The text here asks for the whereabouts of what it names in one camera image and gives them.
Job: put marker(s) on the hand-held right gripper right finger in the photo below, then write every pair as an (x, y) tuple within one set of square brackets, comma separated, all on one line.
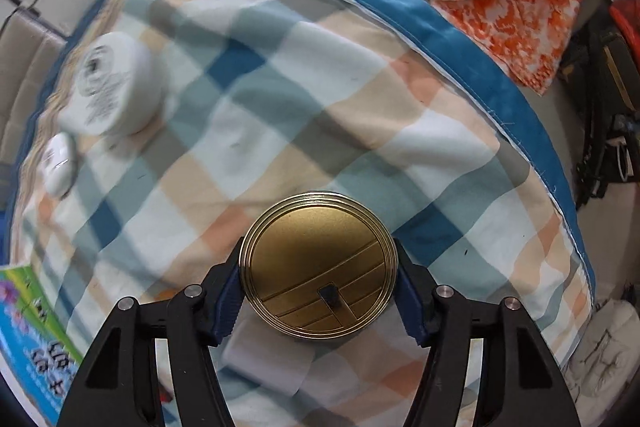
[(415, 307)]

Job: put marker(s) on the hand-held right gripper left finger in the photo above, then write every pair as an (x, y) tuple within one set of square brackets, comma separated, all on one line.
[(227, 307)]

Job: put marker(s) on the white cylinder cap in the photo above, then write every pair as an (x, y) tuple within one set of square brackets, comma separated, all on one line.
[(265, 362)]

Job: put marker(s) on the round gold tin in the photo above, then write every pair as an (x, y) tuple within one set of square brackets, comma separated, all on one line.
[(310, 257)]

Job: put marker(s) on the printed cardboard box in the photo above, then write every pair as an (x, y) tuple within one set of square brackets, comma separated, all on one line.
[(35, 347)]

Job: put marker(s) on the small white round container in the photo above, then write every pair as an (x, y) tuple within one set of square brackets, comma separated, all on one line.
[(59, 167)]

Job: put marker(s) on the white jar with printed lid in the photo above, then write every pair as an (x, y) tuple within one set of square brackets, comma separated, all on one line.
[(115, 97)]

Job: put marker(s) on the white quilted cushion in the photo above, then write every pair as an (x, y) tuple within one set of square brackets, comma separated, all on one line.
[(605, 347)]

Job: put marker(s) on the plaid blanket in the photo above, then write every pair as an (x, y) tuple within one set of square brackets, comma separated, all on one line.
[(300, 107)]

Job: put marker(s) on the black bag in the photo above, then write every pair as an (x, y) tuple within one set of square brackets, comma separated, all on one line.
[(605, 107)]

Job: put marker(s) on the grey padded chair cushion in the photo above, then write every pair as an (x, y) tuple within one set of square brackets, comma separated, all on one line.
[(25, 72)]

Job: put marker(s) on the red bag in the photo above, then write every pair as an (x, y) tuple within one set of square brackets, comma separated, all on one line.
[(627, 19)]

